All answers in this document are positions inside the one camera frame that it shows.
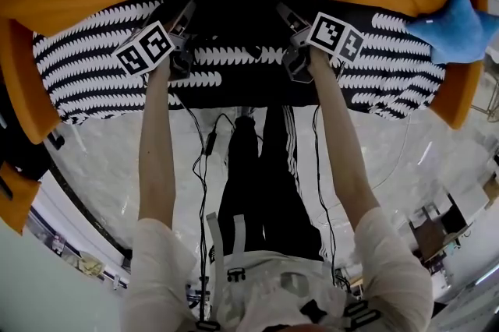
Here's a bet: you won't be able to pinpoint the thin black cable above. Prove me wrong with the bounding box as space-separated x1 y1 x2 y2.
311 104 338 287

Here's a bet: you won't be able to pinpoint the person's right forearm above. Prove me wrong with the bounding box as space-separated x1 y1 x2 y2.
307 48 382 236

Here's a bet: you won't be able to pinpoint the person's white shirt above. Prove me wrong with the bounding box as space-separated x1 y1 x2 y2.
119 206 435 332

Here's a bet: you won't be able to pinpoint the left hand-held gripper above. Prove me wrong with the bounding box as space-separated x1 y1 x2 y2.
115 0 197 82

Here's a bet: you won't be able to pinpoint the person's left forearm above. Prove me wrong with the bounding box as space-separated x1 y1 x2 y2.
137 56 177 224

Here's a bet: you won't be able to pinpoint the black cable with adapter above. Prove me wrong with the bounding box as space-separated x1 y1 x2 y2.
169 90 235 323

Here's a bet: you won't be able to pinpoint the dark wooden chair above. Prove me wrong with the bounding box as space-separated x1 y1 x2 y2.
407 192 475 265

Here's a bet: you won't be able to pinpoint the low cluttered shelf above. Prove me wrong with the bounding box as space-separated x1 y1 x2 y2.
29 205 132 291

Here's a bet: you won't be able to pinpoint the orange sofa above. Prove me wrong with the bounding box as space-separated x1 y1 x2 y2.
0 0 499 147

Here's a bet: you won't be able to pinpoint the blue star pillow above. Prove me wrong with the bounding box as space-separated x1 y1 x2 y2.
405 0 499 65

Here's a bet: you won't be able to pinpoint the black white patterned seat cushion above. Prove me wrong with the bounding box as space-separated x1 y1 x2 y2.
32 0 448 125

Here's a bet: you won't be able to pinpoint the person's black striped trousers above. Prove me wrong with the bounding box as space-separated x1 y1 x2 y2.
217 105 325 262

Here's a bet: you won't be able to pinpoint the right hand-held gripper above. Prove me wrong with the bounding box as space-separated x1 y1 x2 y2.
275 2 366 84

